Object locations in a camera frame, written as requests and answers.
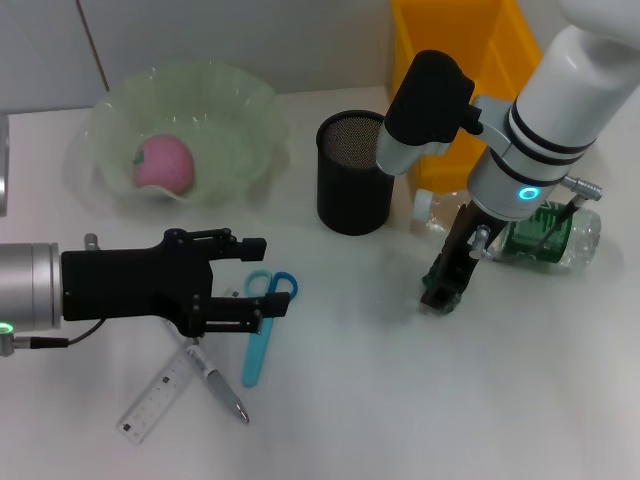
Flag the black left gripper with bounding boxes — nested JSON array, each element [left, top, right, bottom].
[[60, 227, 291, 337]]

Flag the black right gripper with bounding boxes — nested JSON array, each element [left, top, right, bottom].
[[418, 202, 497, 313]]

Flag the green plastic wrapper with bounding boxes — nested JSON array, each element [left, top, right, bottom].
[[422, 254, 464, 316]]

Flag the blue scissors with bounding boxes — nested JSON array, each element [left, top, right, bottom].
[[241, 269, 300, 387]]

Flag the clear green-label water bottle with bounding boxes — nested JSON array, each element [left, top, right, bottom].
[[409, 188, 602, 276]]

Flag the pink toy peach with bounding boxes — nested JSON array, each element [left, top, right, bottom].
[[132, 133, 195, 195]]

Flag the black mesh pen cup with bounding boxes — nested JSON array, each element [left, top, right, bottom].
[[314, 110, 396, 236]]

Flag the grey clear ballpoint pen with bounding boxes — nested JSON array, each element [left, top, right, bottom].
[[164, 319, 250, 425]]

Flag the clear plastic ruler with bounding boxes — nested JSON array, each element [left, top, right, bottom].
[[116, 287, 246, 446]]

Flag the translucent green fruit bowl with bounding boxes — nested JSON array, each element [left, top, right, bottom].
[[64, 59, 291, 211]]

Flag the yellow plastic bin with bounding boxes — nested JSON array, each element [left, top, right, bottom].
[[390, 0, 544, 196]]

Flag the silver right gripper connector post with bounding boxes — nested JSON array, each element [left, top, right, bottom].
[[469, 224, 496, 264]]

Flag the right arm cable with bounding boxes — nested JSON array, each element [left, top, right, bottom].
[[534, 174, 604, 254]]

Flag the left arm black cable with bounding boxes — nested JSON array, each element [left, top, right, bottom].
[[12, 319, 106, 351]]

